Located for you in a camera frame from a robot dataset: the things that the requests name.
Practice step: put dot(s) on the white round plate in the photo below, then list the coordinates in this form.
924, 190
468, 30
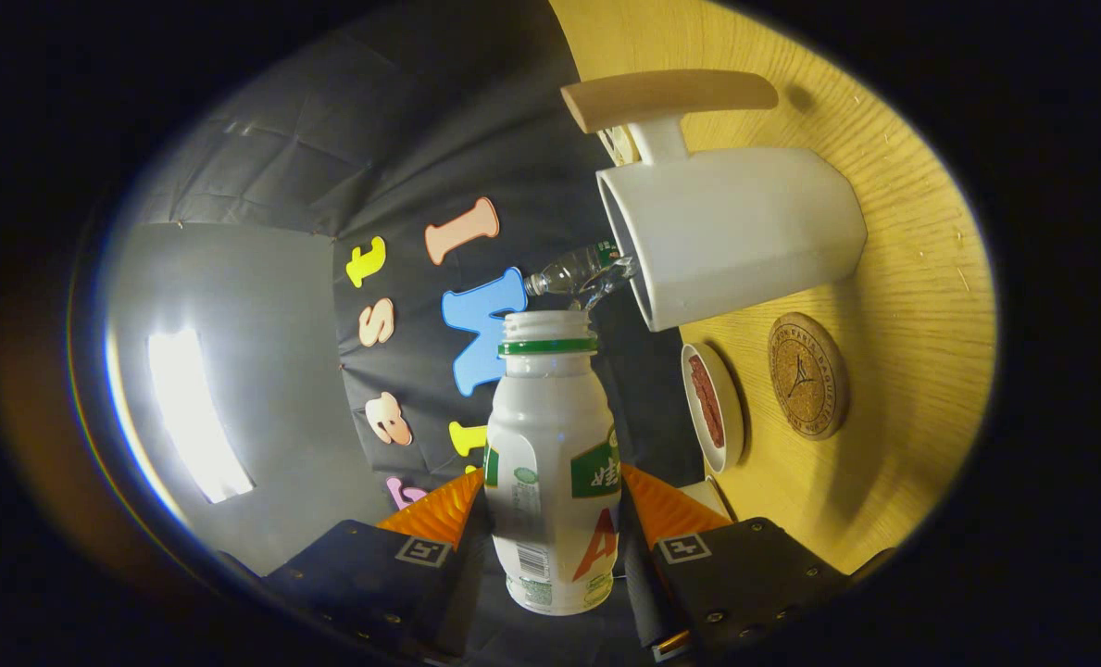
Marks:
731, 417

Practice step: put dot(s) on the cream toaster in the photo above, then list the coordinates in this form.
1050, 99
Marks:
709, 496

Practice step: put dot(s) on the round cork coaster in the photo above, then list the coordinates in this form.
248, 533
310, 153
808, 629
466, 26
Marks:
807, 375

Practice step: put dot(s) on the clear plastic water bottle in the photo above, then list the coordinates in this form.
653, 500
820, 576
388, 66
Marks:
569, 271

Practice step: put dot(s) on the white juice bottle green label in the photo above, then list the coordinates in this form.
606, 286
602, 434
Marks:
550, 426

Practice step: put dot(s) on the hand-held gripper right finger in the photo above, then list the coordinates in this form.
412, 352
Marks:
647, 593

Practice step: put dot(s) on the ceiling light panel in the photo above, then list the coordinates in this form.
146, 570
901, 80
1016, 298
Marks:
193, 417

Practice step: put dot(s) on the wooden table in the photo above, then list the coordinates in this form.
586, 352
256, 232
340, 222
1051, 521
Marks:
911, 278

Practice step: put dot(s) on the black backdrop cloth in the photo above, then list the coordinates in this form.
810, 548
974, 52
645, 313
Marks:
402, 139

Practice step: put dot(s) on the red meat slices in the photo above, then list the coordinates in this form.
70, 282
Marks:
706, 398

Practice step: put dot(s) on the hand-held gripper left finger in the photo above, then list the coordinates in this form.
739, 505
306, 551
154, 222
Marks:
465, 602

